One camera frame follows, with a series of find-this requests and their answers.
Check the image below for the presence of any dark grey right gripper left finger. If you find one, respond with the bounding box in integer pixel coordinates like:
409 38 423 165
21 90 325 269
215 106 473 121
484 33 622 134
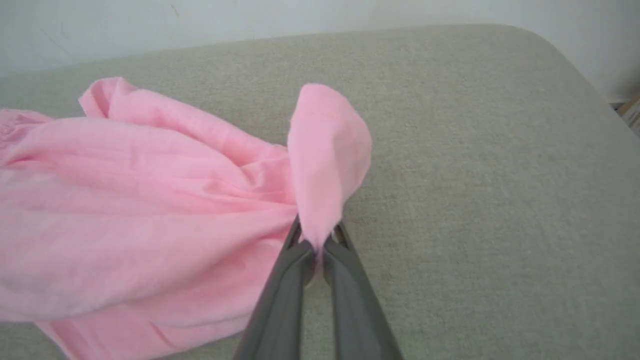
232 215 316 360

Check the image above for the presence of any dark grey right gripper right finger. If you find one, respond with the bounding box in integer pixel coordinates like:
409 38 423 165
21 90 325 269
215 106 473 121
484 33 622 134
322 222 404 360

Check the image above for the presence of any pink garment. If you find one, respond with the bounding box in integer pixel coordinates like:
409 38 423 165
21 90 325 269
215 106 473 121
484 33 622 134
0 76 373 360

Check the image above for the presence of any beige grey fabric sofa cushion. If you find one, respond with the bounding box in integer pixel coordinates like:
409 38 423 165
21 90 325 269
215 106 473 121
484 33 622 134
0 23 640 360

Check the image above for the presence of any light wooden furniture piece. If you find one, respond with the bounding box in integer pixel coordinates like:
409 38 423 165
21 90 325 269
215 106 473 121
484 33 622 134
617 94 640 132

